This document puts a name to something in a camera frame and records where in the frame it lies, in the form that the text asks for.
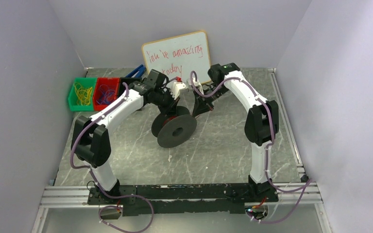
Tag red cable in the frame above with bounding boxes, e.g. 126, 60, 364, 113
160, 114, 194, 128

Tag black perforated cable spool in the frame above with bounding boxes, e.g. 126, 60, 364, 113
151, 106, 197, 148

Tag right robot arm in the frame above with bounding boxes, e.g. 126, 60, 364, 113
188, 63, 279, 195

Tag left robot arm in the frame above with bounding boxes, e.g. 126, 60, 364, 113
70, 69, 187, 199

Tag blue tool behind bins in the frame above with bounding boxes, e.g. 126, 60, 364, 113
125, 65, 146, 78

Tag black storage bin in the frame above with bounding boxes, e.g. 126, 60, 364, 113
117, 77, 142, 97

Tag yellow framed whiteboard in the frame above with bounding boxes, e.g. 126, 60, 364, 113
141, 31, 211, 83

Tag red storage bin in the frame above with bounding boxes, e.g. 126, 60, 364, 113
92, 77, 119, 111

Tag green storage bin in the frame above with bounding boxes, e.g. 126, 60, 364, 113
68, 78, 97, 112

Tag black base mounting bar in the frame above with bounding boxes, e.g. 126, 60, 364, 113
87, 182, 278, 216

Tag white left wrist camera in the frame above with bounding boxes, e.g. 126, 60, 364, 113
166, 76, 188, 100

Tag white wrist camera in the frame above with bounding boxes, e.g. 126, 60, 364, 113
166, 76, 188, 100
187, 78, 203, 94

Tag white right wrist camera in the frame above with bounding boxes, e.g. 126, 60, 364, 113
187, 78, 203, 94

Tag blue cables bundle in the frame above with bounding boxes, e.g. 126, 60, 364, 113
97, 84, 118, 105

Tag yellow cables bundle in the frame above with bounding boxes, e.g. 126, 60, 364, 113
74, 82, 94, 106

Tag aluminium frame rail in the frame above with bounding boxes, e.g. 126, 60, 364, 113
33, 183, 332, 233

